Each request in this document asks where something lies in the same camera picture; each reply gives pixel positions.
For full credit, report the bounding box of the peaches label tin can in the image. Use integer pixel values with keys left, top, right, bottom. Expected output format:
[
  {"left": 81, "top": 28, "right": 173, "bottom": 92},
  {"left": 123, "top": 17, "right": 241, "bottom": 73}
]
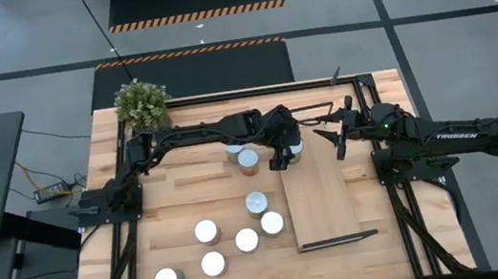
[{"left": 224, "top": 142, "right": 247, "bottom": 165}]

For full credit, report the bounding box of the oranges label green tin can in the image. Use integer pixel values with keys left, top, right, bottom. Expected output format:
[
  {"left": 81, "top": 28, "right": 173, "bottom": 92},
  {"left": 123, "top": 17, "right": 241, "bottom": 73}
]
[{"left": 259, "top": 209, "right": 287, "bottom": 240}]

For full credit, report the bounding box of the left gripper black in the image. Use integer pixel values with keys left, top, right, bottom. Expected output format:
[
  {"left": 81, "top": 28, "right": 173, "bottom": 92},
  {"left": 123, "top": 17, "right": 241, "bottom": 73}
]
[{"left": 261, "top": 112, "right": 307, "bottom": 173}]

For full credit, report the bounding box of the small black frame lever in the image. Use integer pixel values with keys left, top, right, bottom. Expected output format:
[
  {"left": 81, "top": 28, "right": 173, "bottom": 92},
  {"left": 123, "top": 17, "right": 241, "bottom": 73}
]
[{"left": 328, "top": 66, "right": 345, "bottom": 87}]

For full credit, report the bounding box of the black desk leg base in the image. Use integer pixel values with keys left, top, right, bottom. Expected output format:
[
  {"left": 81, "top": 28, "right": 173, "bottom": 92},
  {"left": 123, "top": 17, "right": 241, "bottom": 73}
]
[{"left": 0, "top": 203, "right": 84, "bottom": 260}]

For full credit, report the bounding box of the black power adapter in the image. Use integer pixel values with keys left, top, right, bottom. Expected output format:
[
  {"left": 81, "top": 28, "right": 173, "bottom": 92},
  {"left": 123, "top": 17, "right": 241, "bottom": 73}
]
[{"left": 32, "top": 180, "right": 72, "bottom": 206}]

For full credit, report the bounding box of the tomatoes label tin can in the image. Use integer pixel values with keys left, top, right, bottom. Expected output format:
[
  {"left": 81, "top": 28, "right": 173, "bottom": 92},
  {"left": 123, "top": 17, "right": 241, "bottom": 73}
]
[{"left": 233, "top": 226, "right": 262, "bottom": 256}]

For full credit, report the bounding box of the small potted green plant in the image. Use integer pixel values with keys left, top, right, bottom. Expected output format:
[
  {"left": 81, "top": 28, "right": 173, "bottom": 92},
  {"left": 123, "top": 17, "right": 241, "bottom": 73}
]
[{"left": 109, "top": 74, "right": 177, "bottom": 139}]

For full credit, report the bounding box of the orange label tin can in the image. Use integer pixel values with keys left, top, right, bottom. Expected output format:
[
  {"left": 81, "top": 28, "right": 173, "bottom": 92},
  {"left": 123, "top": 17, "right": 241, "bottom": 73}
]
[{"left": 235, "top": 146, "right": 264, "bottom": 180}]

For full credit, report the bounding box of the corn label tin can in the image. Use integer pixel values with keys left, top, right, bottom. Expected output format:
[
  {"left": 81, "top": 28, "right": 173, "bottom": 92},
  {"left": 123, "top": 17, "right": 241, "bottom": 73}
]
[{"left": 192, "top": 217, "right": 223, "bottom": 248}]

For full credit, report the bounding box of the thin black floor cable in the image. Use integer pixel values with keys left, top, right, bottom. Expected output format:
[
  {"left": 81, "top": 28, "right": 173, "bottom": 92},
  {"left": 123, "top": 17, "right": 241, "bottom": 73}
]
[{"left": 20, "top": 120, "right": 93, "bottom": 148}]

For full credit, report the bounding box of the wooden tray board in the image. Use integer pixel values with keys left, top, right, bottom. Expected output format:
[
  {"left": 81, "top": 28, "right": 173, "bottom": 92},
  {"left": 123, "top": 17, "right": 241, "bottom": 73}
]
[{"left": 267, "top": 97, "right": 381, "bottom": 256}]

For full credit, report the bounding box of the yellow floor cable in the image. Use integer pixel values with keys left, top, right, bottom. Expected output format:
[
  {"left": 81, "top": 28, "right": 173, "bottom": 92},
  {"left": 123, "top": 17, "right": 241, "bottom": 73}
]
[{"left": 14, "top": 158, "right": 48, "bottom": 200}]

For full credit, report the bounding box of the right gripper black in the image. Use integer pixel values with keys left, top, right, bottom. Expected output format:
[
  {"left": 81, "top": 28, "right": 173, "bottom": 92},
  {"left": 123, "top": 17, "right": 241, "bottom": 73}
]
[{"left": 309, "top": 92, "right": 380, "bottom": 164}]

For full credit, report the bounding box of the pineapple label tin can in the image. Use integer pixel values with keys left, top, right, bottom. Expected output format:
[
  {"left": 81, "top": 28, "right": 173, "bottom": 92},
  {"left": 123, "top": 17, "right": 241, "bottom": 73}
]
[{"left": 198, "top": 248, "right": 230, "bottom": 279}]

